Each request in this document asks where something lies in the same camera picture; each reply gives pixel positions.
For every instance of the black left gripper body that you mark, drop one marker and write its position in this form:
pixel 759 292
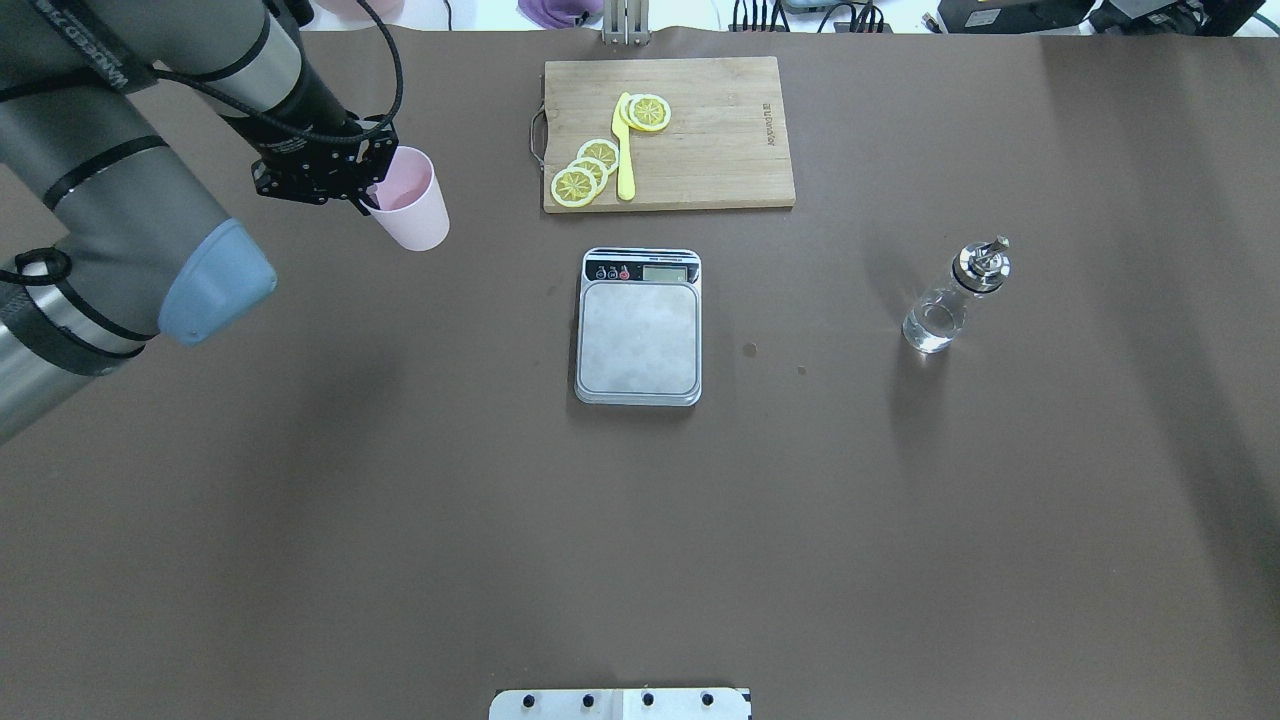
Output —
pixel 311 107

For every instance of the pink plastic cup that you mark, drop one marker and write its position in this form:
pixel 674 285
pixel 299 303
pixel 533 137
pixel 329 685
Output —
pixel 409 203

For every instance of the glass sauce bottle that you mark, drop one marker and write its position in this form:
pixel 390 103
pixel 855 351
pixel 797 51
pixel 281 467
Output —
pixel 938 316

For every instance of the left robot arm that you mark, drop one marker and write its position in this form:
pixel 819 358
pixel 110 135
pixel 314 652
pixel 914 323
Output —
pixel 148 249

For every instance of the digital kitchen scale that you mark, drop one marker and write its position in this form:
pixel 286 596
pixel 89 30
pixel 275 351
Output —
pixel 639 328

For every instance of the lemon slice front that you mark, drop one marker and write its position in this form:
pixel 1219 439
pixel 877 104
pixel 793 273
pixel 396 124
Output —
pixel 571 188

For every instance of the purple cloth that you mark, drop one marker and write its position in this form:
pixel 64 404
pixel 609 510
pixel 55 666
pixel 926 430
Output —
pixel 560 14

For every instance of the lemon slice middle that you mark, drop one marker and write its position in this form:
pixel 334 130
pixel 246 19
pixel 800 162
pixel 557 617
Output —
pixel 598 171

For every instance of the lemon slice back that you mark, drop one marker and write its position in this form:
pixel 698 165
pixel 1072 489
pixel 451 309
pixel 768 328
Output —
pixel 603 150

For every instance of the yellow plastic knife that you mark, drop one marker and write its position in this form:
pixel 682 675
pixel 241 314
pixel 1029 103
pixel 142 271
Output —
pixel 621 129

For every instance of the lemon slice on knife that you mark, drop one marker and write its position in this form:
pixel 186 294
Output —
pixel 646 112

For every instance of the aluminium frame post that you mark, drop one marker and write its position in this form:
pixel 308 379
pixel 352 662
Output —
pixel 626 23

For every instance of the white bracket plate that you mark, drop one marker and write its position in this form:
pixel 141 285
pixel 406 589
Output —
pixel 623 703

